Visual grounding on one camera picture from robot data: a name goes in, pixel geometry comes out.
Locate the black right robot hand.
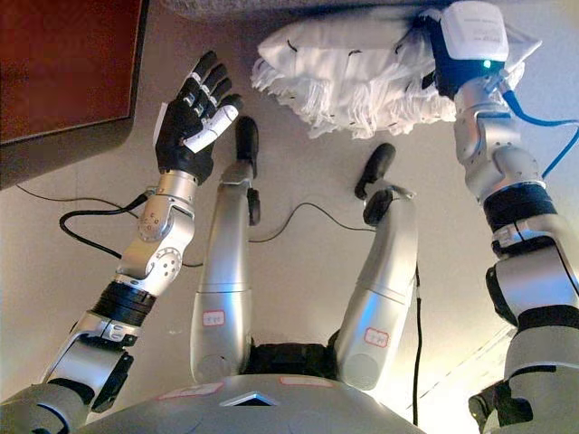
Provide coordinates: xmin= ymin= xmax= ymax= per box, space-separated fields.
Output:
xmin=409 ymin=0 xmax=511 ymax=99

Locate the blue wrist cable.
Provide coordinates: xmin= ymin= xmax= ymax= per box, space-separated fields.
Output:
xmin=492 ymin=71 xmax=579 ymax=180

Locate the black robot foot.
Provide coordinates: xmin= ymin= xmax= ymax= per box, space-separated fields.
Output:
xmin=234 ymin=116 xmax=261 ymax=180
xmin=355 ymin=143 xmax=397 ymax=201

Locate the thin black floor cable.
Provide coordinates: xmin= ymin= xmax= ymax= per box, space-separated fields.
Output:
xmin=15 ymin=183 xmax=377 ymax=269

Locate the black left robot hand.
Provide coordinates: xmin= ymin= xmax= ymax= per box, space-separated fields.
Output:
xmin=155 ymin=50 xmax=245 ymax=186

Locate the black left robot foot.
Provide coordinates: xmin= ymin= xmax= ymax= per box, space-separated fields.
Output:
xmin=234 ymin=116 xmax=261 ymax=180

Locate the silver robot leg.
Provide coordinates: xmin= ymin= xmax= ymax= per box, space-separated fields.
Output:
xmin=189 ymin=160 xmax=262 ymax=385
xmin=334 ymin=187 xmax=420 ymax=392

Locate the silver right robot leg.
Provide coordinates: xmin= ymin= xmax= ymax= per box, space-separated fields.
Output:
xmin=334 ymin=187 xmax=420 ymax=392

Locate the grey robot torso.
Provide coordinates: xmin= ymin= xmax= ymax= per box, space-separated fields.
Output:
xmin=74 ymin=342 xmax=426 ymax=434

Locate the silver left robot leg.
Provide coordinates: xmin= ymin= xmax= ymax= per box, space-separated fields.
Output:
xmin=189 ymin=160 xmax=262 ymax=385

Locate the thick black wrist cable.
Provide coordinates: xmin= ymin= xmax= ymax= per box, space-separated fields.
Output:
xmin=59 ymin=192 xmax=151 ymax=261

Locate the grey fabric armchair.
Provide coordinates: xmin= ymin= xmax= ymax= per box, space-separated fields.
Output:
xmin=157 ymin=0 xmax=453 ymax=24

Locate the black hanging body cable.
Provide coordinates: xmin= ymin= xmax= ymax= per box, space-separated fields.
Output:
xmin=410 ymin=266 xmax=424 ymax=427

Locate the black right robot foot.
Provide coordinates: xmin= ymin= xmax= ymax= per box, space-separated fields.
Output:
xmin=355 ymin=143 xmax=397 ymax=201

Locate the white fringed pillow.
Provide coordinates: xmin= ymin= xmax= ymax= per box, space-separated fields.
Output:
xmin=250 ymin=8 xmax=543 ymax=140

